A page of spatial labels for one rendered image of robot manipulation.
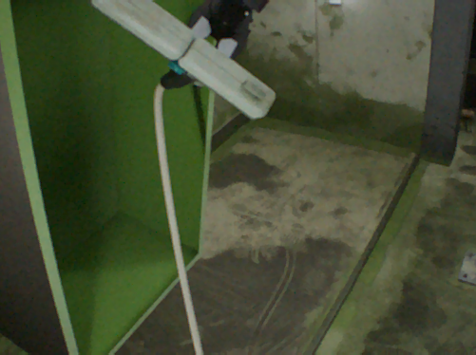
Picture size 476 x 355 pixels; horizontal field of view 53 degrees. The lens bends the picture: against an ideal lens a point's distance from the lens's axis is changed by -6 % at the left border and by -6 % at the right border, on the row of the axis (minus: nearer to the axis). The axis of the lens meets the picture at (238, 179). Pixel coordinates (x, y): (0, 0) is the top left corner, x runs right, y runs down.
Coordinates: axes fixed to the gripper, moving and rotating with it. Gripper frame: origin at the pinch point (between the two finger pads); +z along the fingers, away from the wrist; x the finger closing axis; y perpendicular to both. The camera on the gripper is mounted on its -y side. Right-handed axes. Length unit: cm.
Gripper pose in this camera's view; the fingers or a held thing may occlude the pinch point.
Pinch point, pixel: (193, 69)
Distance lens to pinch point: 78.3
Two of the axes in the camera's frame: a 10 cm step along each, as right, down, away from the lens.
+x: -7.7, -5.2, -3.8
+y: -4.1, -0.5, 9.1
